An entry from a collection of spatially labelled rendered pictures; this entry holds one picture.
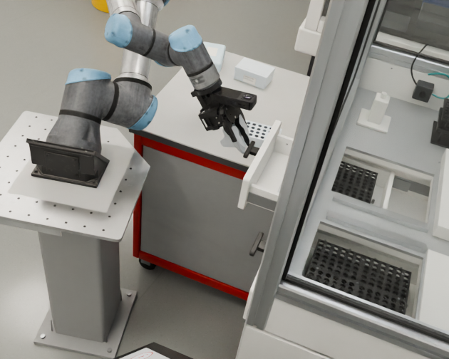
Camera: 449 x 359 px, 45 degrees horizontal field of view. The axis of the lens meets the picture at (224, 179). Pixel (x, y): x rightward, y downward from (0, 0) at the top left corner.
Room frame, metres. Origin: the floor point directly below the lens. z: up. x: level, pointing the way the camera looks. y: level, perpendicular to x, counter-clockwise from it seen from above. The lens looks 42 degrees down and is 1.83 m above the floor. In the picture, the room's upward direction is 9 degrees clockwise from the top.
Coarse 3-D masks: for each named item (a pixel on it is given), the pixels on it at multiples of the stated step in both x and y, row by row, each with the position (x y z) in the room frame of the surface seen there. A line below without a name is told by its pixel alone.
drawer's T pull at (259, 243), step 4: (260, 232) 0.85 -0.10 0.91; (260, 236) 0.84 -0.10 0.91; (256, 240) 0.83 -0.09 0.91; (260, 240) 0.83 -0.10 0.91; (256, 244) 0.82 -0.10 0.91; (260, 244) 0.82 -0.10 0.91; (264, 244) 0.82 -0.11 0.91; (252, 248) 0.80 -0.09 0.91; (256, 248) 0.81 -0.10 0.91; (260, 248) 0.81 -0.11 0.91; (252, 252) 0.79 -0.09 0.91
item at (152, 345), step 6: (138, 348) 0.49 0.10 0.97; (150, 348) 0.47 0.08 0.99; (156, 348) 0.47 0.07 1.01; (162, 348) 0.46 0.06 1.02; (168, 348) 0.46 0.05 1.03; (126, 354) 0.47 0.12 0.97; (162, 354) 0.44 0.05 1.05; (168, 354) 0.43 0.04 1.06; (174, 354) 0.43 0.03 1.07; (180, 354) 0.42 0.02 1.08
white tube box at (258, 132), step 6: (246, 120) 1.44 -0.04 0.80; (252, 126) 1.42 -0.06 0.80; (258, 126) 1.43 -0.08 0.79; (264, 126) 1.43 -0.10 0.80; (270, 126) 1.43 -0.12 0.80; (252, 132) 1.38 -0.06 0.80; (258, 132) 1.39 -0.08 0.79; (264, 132) 1.39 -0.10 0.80; (252, 138) 1.36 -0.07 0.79; (258, 138) 1.36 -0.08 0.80; (264, 138) 1.36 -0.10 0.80; (246, 144) 1.36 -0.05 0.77; (258, 144) 1.35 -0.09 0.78
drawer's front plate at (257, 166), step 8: (272, 128) 1.24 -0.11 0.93; (272, 136) 1.21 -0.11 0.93; (264, 144) 1.17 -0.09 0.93; (272, 144) 1.22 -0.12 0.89; (264, 152) 1.13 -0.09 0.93; (256, 160) 1.09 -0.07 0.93; (264, 160) 1.16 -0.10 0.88; (256, 168) 1.06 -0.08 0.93; (248, 176) 1.02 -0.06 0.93; (256, 176) 1.08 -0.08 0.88; (248, 184) 1.01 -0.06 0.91; (240, 192) 1.01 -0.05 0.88; (248, 192) 1.02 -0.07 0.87; (240, 200) 1.01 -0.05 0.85; (240, 208) 1.01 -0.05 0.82
